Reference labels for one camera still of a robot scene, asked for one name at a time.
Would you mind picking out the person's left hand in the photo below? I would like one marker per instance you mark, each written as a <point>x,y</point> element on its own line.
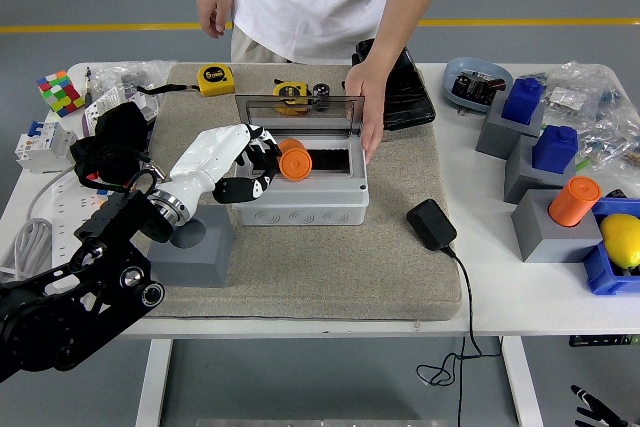
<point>370,92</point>

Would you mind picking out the person's right hand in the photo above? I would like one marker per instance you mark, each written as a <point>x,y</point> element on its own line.
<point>214,9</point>

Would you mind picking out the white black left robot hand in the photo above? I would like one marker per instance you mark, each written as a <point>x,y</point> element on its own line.
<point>210,152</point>

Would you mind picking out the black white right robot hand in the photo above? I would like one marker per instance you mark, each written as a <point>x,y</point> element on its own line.
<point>589,396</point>

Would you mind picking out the smoky transparent box lid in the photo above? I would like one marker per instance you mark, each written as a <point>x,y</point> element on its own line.
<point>335,114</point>

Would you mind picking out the orange cylinder battery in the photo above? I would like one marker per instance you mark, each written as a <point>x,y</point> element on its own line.
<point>296,163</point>
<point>575,199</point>

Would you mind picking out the person's left forearm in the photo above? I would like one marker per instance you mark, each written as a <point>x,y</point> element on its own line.
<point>405,12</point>

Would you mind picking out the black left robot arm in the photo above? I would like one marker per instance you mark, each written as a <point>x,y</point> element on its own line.
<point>75,307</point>

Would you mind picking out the grey plastic junction box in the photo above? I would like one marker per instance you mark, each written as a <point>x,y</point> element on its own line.
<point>300,207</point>

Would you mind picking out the blue block battery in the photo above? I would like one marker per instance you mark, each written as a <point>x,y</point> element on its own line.
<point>522,99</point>
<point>555,147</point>

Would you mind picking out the glossy black pouch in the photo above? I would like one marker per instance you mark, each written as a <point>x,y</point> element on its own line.
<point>410,97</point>

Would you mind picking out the small black cylinder cell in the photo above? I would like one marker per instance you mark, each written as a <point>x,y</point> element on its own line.
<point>321,89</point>

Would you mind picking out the black table control panel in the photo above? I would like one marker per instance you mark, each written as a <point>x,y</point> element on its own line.
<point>600,341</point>

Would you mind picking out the white table leg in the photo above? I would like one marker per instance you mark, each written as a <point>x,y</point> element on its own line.
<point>152,382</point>
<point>522,382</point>

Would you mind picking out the yellow 5m tape measure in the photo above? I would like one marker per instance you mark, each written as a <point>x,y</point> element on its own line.
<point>215,81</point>

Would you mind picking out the yellow chrome-faced tape measure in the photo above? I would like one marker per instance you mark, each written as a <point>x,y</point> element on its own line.
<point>290,88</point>

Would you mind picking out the light blue bowl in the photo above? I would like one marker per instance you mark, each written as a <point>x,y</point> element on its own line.
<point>457,68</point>

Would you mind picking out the black cloth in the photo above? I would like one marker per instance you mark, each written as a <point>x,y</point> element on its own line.
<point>120,122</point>

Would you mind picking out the grey block holder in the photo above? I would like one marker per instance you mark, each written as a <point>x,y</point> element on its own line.
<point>210,257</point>
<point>492,134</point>
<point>520,177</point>
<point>550,247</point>

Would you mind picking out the dark electronic components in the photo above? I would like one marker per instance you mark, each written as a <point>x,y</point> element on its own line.
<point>475,87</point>

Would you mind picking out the small colourful puzzle cube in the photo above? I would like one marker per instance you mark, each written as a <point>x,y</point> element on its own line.
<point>103,193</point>

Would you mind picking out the white purple card packet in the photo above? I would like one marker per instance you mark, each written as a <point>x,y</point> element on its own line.
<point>102,107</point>

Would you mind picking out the clear bag of screws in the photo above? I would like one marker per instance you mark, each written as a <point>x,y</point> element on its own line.
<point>115,74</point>

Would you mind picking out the blue plastic bin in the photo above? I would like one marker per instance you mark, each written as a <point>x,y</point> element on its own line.
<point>600,272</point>

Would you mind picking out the thin grey screwdriver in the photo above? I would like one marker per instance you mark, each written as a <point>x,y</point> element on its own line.
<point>88,82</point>

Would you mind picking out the black power adapter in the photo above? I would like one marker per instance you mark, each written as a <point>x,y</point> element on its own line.
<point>430,224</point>

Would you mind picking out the yellow lemon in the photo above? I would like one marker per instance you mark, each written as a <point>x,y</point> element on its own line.
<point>622,239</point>

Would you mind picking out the large colourful puzzle cube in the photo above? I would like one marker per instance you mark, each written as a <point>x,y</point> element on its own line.
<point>60,94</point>

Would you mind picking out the white power strip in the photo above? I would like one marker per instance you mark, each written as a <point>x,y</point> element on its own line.
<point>65,227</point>

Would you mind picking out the white circuit breaker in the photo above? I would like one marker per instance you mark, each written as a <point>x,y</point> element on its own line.
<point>45,147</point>

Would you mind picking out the grey-brown mat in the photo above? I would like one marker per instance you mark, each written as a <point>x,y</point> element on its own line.
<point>325,272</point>

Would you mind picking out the small white parts packet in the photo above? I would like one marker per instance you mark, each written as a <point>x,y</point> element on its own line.
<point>567,98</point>

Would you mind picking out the green plastic strip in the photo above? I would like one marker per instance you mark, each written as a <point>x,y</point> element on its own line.
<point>581,163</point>

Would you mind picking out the clear bag of parts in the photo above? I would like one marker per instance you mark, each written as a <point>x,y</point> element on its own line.
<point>610,117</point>

